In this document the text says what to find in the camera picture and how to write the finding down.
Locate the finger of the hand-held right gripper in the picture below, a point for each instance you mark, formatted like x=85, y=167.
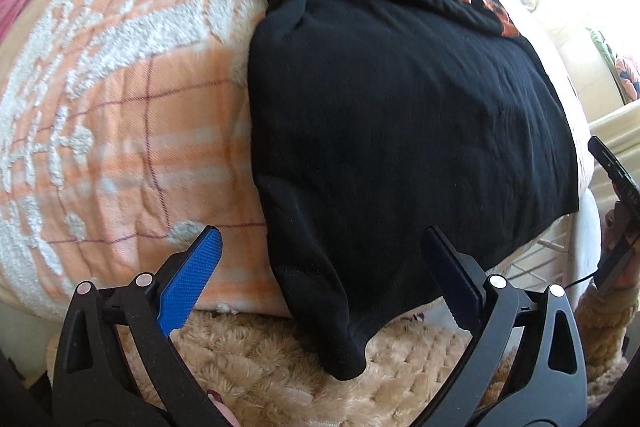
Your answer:
x=607, y=157

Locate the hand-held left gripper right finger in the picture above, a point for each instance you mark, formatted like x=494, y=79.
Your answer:
x=450, y=269

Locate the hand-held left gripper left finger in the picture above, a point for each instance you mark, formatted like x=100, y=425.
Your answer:
x=192, y=274

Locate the black long-sleeve sweater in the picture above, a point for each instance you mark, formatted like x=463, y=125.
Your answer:
x=395, y=107

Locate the person's right forearm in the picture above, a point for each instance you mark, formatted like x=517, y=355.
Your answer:
x=610, y=322

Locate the person's right hand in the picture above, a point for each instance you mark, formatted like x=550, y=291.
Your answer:
x=611, y=234

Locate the beige fuzzy blanket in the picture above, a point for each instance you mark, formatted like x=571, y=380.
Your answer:
x=270, y=367

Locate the orange plaid quilt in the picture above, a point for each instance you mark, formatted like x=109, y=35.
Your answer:
x=125, y=107

